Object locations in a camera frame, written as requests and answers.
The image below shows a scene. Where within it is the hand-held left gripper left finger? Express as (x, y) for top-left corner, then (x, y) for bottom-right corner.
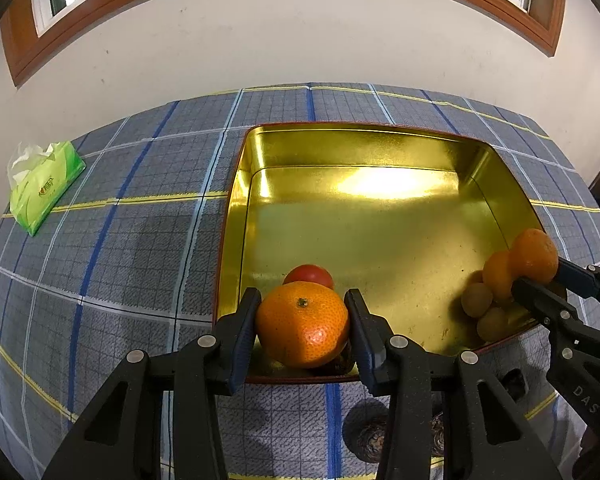
(41, 287), (263, 480)

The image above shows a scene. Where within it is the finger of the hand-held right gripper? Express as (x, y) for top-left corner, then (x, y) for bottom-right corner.
(511, 278), (600, 428)
(555, 256), (600, 311)

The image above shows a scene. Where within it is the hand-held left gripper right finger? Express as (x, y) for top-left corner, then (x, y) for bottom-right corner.
(344, 288), (563, 480)

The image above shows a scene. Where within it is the mandarin orange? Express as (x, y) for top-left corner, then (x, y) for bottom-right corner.
(509, 228), (559, 285)
(255, 282), (351, 370)

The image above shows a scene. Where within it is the smooth oval orange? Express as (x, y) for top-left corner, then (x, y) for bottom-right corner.
(482, 250), (517, 303)

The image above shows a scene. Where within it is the brown longan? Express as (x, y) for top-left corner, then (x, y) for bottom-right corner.
(476, 306), (511, 343)
(461, 282), (494, 318)

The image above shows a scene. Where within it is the small red tomato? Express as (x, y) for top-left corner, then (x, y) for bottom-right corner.
(283, 264), (335, 291)

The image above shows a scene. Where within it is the red tin box gold inside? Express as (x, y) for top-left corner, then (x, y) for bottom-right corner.
(212, 121), (568, 386)

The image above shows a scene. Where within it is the blue plaid tablecloth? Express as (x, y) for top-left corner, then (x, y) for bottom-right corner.
(0, 82), (600, 480)

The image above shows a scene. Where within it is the green tissue pack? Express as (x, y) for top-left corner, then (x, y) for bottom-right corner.
(7, 141), (87, 237)

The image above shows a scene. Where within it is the wooden framed window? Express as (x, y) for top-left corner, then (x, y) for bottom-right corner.
(0, 0), (568, 88)

